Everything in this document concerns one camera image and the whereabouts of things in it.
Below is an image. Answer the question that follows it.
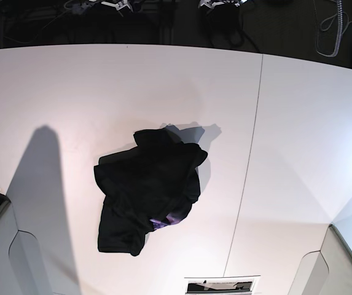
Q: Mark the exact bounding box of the black t-shirt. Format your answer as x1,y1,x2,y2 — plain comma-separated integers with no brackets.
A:
93,128,208,256

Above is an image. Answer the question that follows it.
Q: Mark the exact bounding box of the printed paper sheet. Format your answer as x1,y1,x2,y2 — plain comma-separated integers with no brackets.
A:
185,275,260,295

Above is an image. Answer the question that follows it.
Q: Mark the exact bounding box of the right white mount panel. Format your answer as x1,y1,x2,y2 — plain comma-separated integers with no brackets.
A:
289,224,352,294

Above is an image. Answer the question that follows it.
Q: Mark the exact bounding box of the white mount panel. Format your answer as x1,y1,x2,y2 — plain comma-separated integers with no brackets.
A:
289,224,352,294
0,202,53,294

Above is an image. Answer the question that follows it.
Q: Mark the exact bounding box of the left white mount panel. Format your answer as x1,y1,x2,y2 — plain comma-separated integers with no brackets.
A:
0,202,53,294

